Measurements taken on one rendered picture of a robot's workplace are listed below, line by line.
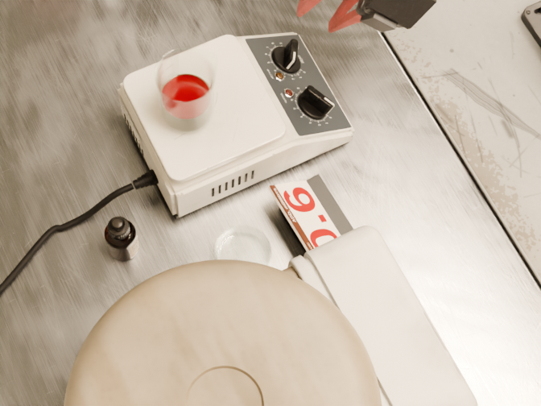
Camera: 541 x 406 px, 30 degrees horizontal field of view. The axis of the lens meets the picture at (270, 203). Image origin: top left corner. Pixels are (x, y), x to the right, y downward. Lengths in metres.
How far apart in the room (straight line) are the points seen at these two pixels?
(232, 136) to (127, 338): 0.62
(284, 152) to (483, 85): 0.25
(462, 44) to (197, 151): 0.34
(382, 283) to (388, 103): 0.72
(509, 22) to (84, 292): 0.53
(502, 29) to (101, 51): 0.43
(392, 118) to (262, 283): 0.73
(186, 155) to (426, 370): 0.60
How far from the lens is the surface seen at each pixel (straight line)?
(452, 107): 1.07
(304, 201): 0.98
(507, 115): 1.08
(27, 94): 1.06
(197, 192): 0.94
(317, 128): 0.98
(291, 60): 0.99
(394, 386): 0.34
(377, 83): 1.07
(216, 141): 0.93
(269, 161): 0.96
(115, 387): 0.32
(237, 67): 0.96
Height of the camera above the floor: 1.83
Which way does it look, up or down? 68 degrees down
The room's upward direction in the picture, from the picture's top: 8 degrees clockwise
